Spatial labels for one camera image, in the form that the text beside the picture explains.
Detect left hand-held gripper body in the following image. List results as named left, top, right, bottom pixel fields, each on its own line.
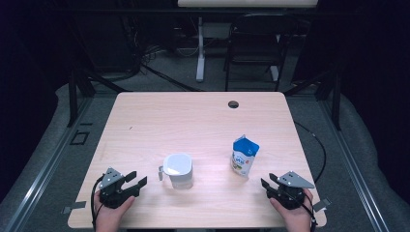
left=98, top=166, right=141, bottom=210

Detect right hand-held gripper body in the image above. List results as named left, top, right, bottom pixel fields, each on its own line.
left=265, top=170, right=316, bottom=211

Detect blue and white milk carton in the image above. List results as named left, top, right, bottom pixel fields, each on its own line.
left=229, top=133, right=261, bottom=178

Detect clear pitcher with white lid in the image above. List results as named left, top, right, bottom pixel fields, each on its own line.
left=158, top=152, right=194, bottom=190

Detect person's right hand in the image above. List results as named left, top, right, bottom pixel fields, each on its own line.
left=269, top=188, right=316, bottom=232

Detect person's left hand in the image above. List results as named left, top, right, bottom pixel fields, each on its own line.
left=94, top=191, right=136, bottom=232

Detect grey metal tab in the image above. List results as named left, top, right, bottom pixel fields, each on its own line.
left=311, top=196, right=333, bottom=214
left=61, top=200, right=88, bottom=215

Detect black folding chair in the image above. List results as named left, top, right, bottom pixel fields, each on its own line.
left=222, top=14, right=300, bottom=93

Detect white desk leg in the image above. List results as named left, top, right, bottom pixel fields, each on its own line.
left=195, top=16, right=207, bottom=83

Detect white desk top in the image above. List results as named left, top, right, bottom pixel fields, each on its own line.
left=177, top=0, right=320, bottom=9

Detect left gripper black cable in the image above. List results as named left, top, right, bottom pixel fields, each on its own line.
left=90, top=174, right=106, bottom=232

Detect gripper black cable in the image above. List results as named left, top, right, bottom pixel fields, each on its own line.
left=90, top=174, right=106, bottom=232
left=302, top=189, right=319, bottom=232

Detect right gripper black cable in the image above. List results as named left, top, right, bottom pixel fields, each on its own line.
left=302, top=189, right=319, bottom=232

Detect black floor socket frame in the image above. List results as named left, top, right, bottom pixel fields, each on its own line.
left=69, top=130, right=91, bottom=146

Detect aluminium floor rail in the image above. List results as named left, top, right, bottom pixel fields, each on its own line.
left=318, top=99, right=392, bottom=232
left=0, top=96, right=95, bottom=232

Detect black metal frame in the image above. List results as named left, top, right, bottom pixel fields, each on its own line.
left=66, top=68, right=131, bottom=128
left=282, top=68, right=343, bottom=131

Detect thick black floor cable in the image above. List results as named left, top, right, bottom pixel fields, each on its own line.
left=140, top=62, right=201, bottom=93

